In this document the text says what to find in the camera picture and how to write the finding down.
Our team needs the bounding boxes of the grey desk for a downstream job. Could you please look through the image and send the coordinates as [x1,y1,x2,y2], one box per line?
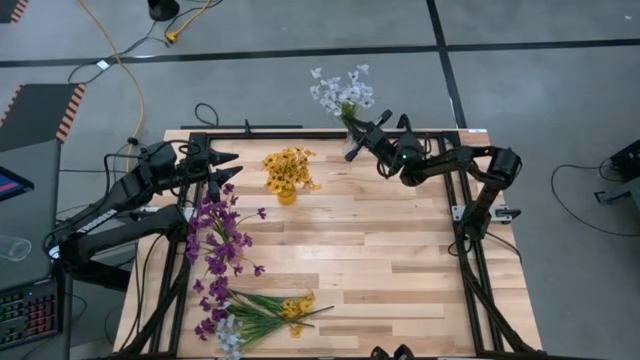
[0,139,74,360]

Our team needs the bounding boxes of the black floor cable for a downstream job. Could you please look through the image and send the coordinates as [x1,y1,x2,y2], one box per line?
[67,19,176,86]
[549,159,640,241]

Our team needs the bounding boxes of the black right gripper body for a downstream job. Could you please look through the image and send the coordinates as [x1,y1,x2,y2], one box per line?
[344,109,409,174]

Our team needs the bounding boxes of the clear glass vase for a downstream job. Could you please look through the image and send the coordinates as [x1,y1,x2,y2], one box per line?
[341,130,361,157]

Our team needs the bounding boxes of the black mounting bar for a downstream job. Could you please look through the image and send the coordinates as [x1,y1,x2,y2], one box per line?
[179,119,304,132]

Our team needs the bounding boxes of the yellow glass bottle vase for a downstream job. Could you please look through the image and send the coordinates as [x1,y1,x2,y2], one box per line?
[275,185,300,207]

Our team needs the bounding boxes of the yellow power cable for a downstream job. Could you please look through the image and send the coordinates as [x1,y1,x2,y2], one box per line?
[77,0,146,161]

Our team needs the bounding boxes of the black aluminium table frame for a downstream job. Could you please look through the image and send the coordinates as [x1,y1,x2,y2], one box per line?
[117,127,546,360]

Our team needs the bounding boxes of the black round stand base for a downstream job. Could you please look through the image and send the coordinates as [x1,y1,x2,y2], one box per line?
[146,0,181,22]

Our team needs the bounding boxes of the black mat orange striped edge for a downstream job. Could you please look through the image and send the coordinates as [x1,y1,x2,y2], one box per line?
[0,0,30,25]
[0,83,87,154]

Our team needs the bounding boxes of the black cable loop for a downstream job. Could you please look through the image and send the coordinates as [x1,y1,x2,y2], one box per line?
[193,102,220,127]

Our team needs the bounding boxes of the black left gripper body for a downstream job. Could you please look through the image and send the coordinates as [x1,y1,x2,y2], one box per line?
[172,135,221,201]

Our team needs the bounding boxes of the black backlit keyboard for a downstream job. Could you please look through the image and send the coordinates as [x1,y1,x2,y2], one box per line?
[0,277,64,351]

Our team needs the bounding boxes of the white artificial flower bunch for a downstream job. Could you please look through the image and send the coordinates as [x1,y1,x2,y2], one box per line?
[329,63,376,126]
[214,303,335,360]
[308,67,359,131]

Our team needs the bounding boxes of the black equipment box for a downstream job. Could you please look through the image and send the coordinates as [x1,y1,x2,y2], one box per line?
[594,138,640,206]

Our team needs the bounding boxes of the laptop screen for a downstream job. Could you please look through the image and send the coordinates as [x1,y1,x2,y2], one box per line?
[0,165,35,204]

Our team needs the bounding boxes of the yellow cable with plug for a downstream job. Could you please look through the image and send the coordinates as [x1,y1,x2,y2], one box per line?
[164,0,214,45]

